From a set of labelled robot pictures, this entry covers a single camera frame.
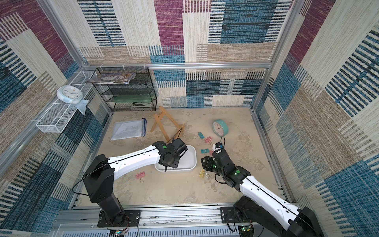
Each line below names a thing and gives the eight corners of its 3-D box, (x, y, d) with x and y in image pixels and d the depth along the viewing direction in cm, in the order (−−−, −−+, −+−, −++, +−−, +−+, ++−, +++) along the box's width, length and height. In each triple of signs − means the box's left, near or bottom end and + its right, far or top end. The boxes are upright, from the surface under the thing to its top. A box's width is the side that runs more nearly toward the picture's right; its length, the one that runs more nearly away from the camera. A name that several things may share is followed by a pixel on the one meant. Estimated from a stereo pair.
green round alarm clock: (221, 140, 104) (224, 130, 95) (210, 130, 109) (211, 119, 100) (227, 135, 106) (230, 125, 97) (216, 125, 112) (218, 115, 103)
